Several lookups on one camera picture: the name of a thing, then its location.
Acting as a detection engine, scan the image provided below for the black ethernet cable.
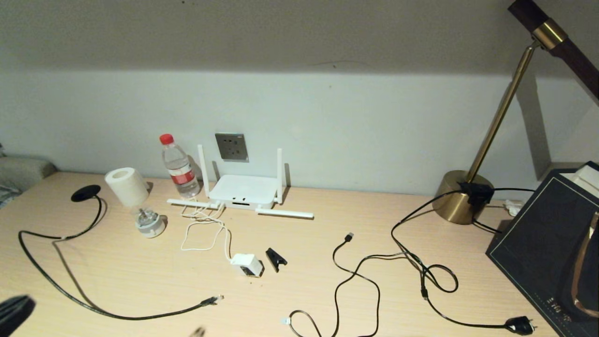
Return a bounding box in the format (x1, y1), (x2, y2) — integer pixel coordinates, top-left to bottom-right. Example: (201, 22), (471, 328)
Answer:
(18, 194), (224, 321)

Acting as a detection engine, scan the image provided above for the clear water bottle red cap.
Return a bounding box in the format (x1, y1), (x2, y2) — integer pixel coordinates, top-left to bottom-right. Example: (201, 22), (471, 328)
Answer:
(159, 134), (201, 198)

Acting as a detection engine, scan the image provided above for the patterned grey fabric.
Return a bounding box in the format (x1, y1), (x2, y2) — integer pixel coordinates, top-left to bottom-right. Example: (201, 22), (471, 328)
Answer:
(0, 185), (22, 209)

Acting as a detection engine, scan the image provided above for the white box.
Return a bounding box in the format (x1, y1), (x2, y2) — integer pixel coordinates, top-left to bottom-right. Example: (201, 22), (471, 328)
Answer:
(559, 164), (599, 199)

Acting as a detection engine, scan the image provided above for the thin black cable white connector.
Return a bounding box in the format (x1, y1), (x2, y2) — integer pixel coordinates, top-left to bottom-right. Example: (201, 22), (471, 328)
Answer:
(281, 310), (323, 337)

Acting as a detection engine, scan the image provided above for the black USB cable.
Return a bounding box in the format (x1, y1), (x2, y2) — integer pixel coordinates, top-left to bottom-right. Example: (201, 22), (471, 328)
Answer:
(332, 233), (429, 337)

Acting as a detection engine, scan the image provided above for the white router with antennas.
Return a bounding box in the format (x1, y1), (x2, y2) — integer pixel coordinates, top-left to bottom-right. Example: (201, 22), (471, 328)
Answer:
(167, 145), (314, 220)

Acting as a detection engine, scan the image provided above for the grey wall power socket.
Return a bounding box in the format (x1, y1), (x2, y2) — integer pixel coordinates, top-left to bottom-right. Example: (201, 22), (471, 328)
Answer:
(215, 133), (249, 163)

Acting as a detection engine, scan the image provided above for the brass desk lamp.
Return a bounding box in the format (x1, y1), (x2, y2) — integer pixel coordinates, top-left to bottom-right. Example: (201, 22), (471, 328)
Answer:
(433, 0), (599, 225)

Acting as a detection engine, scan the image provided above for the white toilet paper roll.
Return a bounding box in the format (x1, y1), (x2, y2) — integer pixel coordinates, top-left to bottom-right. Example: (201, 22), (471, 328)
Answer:
(104, 167), (150, 209)

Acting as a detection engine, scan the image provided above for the thin white power cable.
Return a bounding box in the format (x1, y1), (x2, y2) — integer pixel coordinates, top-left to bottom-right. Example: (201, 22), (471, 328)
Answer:
(180, 199), (233, 261)

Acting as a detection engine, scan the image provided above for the grey cushion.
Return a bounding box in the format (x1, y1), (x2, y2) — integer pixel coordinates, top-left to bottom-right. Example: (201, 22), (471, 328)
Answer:
(0, 157), (58, 192)

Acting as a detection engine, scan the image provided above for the black lamp power cord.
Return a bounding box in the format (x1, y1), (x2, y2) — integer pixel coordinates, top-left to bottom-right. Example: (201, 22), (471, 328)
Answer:
(391, 182), (536, 336)

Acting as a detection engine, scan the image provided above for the dark gift bag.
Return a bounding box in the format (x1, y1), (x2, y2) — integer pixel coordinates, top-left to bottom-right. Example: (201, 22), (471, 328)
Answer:
(486, 161), (599, 337)

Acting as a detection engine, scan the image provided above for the small black clip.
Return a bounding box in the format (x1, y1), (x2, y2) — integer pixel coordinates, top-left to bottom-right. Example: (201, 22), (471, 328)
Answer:
(265, 248), (288, 273)

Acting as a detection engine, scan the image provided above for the white power adapter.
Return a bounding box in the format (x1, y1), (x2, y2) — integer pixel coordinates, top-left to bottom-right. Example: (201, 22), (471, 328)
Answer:
(230, 253), (265, 278)

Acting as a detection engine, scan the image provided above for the black round desk grommet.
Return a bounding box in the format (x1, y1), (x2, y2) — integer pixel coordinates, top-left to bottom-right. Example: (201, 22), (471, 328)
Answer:
(71, 184), (102, 203)

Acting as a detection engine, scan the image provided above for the small round white clear gadget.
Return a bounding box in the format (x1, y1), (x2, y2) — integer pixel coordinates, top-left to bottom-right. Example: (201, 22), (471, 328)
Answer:
(132, 206), (167, 238)

